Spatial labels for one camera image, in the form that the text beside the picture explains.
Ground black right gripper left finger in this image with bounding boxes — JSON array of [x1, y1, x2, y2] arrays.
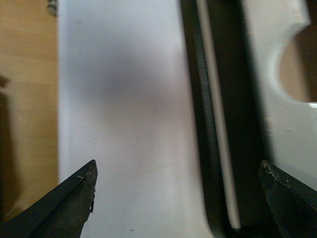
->
[[0, 160, 97, 238]]

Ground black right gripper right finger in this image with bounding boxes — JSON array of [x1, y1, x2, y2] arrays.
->
[[259, 160, 317, 238]]

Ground white upper drawer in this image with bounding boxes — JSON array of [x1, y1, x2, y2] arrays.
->
[[58, 0, 317, 238]]

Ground wooden drawer cabinet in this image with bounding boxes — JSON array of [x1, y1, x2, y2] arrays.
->
[[0, 0, 58, 222]]

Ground black drawer handle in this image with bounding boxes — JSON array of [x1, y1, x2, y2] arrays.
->
[[180, 0, 281, 238]]

